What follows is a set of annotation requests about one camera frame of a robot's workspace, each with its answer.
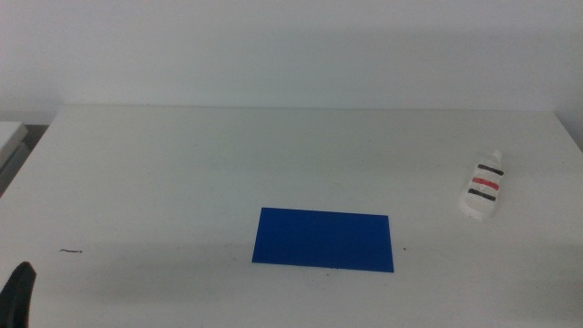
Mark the small dark thread scrap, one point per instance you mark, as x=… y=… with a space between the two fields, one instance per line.
x=70 y=250

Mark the blue rectangular mat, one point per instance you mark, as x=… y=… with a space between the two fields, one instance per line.
x=319 y=239

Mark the white shoe with stripes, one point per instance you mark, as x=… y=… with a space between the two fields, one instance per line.
x=482 y=193

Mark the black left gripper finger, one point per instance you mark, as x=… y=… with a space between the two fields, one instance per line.
x=16 y=296

